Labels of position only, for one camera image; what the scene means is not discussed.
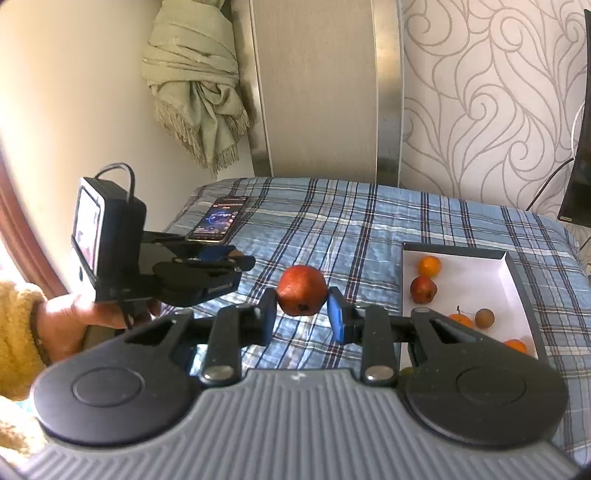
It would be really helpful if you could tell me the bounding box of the red apple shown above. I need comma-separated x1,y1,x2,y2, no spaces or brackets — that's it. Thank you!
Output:
410,275,438,305

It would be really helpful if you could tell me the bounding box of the grey white tray box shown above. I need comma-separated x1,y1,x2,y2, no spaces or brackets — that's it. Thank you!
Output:
400,242,547,361

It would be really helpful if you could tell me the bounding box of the black smartphone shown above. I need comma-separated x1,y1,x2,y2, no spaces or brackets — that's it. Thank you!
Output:
185,196,249,244

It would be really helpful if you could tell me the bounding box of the green lime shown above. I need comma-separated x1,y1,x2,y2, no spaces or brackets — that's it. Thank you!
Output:
399,367,414,377

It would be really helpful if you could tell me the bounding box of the orange tangerine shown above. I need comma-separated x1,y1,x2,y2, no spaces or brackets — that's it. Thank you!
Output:
417,255,442,278

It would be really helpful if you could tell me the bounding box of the left hand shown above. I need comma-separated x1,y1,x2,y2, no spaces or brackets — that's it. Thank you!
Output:
33,294,160,365

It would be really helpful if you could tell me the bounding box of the black camera box with screen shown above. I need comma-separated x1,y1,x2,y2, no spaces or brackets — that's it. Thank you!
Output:
71,163,147,302

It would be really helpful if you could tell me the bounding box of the black wall television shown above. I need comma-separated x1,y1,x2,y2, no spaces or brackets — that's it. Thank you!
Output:
557,8,591,228

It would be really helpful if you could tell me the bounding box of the blue plaid tablecloth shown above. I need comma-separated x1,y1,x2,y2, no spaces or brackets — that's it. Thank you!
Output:
168,178,590,464

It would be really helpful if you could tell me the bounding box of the large orange with stem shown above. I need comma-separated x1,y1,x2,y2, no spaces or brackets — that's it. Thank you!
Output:
449,306,475,328

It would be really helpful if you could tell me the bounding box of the green tied curtain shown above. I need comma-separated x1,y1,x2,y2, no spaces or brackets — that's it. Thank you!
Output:
141,0,249,175

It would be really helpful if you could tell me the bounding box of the yellow sleeve forearm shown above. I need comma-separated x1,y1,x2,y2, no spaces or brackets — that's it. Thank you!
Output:
0,280,47,401

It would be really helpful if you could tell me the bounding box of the brown kiwi fruit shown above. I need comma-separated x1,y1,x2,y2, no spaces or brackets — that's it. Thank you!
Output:
474,308,496,330

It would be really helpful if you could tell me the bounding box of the black television cable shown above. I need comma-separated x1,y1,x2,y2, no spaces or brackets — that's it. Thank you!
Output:
526,105,584,212

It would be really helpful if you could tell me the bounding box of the orange yellow citrus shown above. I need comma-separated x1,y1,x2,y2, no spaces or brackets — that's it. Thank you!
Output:
504,339,528,354

